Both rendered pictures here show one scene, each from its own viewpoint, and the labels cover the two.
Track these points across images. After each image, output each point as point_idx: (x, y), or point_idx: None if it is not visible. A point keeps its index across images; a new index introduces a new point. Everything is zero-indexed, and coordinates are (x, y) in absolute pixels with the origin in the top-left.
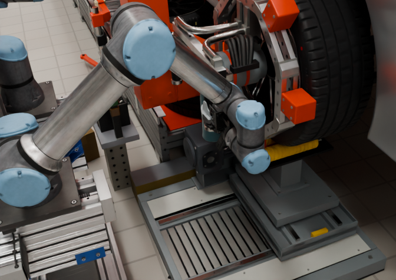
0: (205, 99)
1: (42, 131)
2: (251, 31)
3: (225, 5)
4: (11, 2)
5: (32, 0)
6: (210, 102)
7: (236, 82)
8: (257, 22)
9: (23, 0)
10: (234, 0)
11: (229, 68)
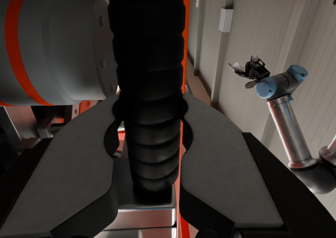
0: (176, 160)
1: None
2: (16, 147)
3: (71, 109)
4: (289, 78)
5: (276, 83)
6: (160, 158)
7: (7, 53)
8: (9, 161)
9: (282, 82)
10: (57, 108)
11: (51, 98)
